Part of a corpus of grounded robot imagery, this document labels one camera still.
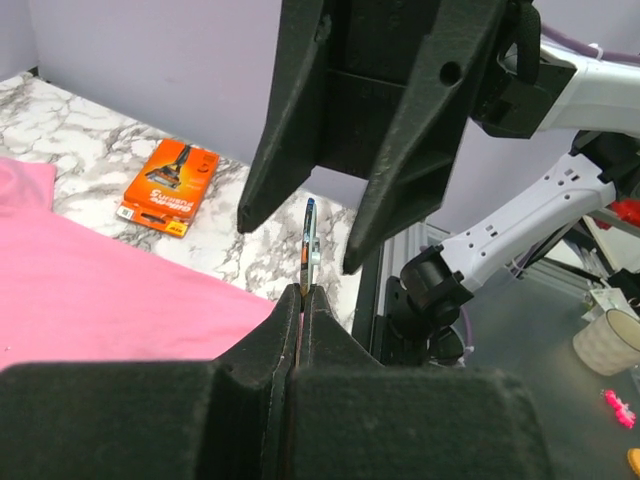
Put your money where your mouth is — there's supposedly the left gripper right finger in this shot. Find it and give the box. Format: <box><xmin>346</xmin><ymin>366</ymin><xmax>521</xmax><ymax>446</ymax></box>
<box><xmin>289</xmin><ymin>287</ymin><xmax>555</xmax><ymax>479</ymax></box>

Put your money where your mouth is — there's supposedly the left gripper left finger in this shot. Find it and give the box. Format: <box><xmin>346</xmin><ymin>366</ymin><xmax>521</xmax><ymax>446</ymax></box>
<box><xmin>1</xmin><ymin>285</ymin><xmax>301</xmax><ymax>479</ymax></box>

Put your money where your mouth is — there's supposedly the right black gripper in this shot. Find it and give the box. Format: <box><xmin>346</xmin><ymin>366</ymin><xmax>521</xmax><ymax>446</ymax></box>
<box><xmin>235</xmin><ymin>0</ymin><xmax>544</xmax><ymax>275</ymax></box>

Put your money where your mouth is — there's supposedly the round blue yellow brooch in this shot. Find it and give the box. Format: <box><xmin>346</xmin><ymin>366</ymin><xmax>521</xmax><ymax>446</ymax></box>
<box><xmin>300</xmin><ymin>198</ymin><xmax>321</xmax><ymax>296</ymax></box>

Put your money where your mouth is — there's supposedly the pink t-shirt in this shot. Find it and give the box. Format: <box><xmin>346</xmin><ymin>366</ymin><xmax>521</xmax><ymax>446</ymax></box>
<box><xmin>1</xmin><ymin>158</ymin><xmax>274</xmax><ymax>368</ymax></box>

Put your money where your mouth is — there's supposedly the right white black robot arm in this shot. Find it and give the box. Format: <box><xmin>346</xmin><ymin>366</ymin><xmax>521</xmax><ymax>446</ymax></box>
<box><xmin>237</xmin><ymin>1</ymin><xmax>639</xmax><ymax>342</ymax></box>

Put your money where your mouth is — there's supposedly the orange black packet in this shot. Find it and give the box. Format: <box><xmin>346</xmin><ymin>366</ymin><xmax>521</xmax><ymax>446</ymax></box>
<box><xmin>116</xmin><ymin>139</ymin><xmax>220</xmax><ymax>238</ymax></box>

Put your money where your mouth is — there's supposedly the white paper cup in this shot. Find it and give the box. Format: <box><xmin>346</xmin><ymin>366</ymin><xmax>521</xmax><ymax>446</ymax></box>
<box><xmin>572</xmin><ymin>309</ymin><xmax>639</xmax><ymax>376</ymax></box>

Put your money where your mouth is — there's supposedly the pink toy piece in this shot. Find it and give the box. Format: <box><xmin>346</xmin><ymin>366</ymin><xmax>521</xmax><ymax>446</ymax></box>
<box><xmin>603</xmin><ymin>390</ymin><xmax>636</xmax><ymax>429</ymax></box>

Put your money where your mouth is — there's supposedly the red object on shelf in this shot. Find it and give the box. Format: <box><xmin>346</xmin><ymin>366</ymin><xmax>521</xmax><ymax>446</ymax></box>
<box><xmin>610</xmin><ymin>199</ymin><xmax>640</xmax><ymax>227</ymax></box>

